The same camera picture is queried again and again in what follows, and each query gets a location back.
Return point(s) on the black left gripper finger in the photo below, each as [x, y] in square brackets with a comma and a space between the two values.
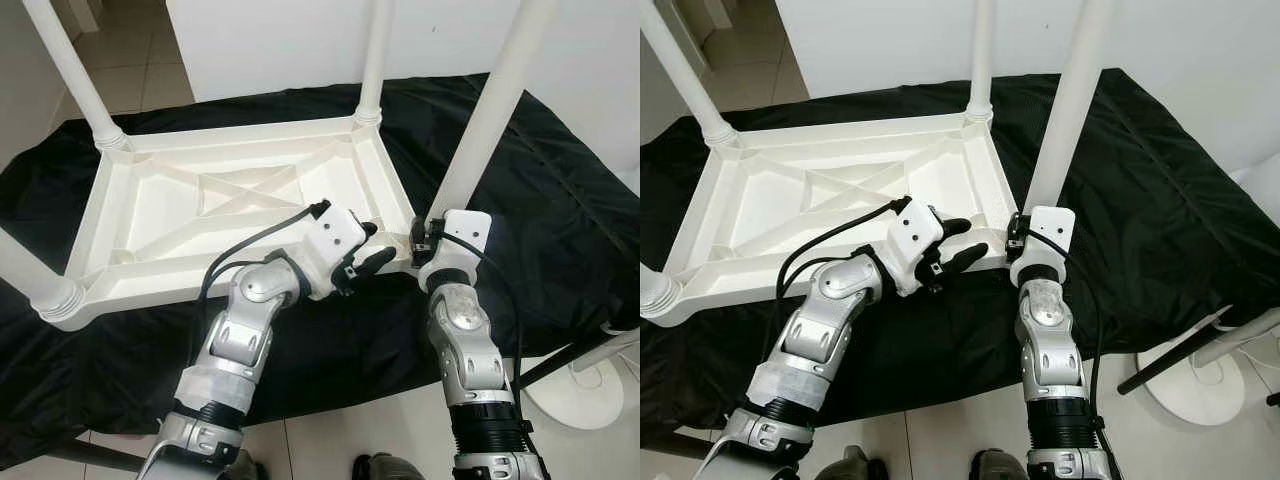
[378, 260]
[968, 258]
[955, 228]
[368, 229]

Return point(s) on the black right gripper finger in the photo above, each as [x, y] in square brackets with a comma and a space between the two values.
[1011, 228]
[416, 230]

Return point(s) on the white plastic table leg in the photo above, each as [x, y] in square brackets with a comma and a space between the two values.
[490, 100]
[35, 275]
[690, 85]
[375, 60]
[655, 292]
[982, 60]
[1070, 100]
[75, 75]

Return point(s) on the white plastic children table top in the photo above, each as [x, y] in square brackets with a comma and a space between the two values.
[160, 200]
[760, 195]

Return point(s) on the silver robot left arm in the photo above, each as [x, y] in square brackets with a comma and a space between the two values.
[820, 330]
[240, 340]

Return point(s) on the black cloth table cover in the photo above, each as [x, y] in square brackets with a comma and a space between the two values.
[1180, 170]
[560, 180]

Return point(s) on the grey robot right leg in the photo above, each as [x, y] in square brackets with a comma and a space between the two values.
[998, 468]
[388, 468]

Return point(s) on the grey robot leg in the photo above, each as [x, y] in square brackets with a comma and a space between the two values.
[998, 468]
[852, 466]
[250, 468]
[388, 468]

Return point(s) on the grey robot left leg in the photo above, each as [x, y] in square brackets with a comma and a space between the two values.
[250, 468]
[852, 466]

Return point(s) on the white round lamp base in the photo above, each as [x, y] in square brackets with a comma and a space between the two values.
[585, 395]
[1195, 390]

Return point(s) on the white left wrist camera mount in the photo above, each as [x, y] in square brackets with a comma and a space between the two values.
[915, 235]
[335, 240]

